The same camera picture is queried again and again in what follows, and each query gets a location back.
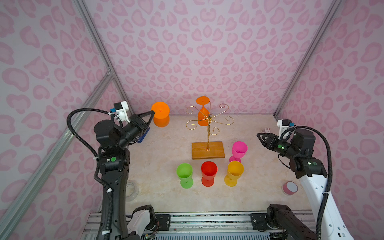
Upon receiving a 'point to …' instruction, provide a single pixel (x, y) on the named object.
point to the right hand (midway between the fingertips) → (260, 134)
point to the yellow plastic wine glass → (235, 169)
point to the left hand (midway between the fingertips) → (155, 110)
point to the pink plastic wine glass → (239, 150)
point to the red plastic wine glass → (209, 170)
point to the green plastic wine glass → (184, 173)
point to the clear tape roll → (131, 190)
